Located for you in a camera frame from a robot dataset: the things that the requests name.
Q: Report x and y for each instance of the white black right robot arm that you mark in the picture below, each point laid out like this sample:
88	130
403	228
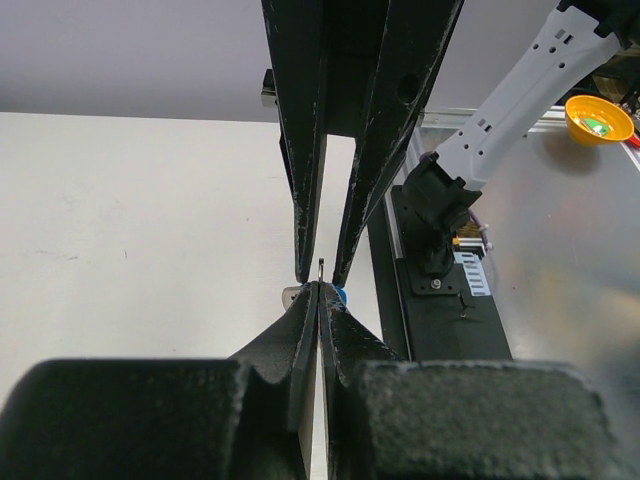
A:
577	38

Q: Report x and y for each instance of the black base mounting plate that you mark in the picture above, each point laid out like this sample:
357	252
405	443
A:
425	319

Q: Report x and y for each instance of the yellow bowl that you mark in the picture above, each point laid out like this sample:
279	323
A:
593	121

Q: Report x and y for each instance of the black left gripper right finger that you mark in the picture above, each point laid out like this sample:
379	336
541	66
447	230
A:
388	418

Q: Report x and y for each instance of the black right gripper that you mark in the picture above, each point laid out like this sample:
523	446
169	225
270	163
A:
357	69

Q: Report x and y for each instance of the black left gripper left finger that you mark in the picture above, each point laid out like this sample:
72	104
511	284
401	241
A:
248	416

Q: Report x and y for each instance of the white slotted cable duct right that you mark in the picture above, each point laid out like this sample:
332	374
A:
469	252

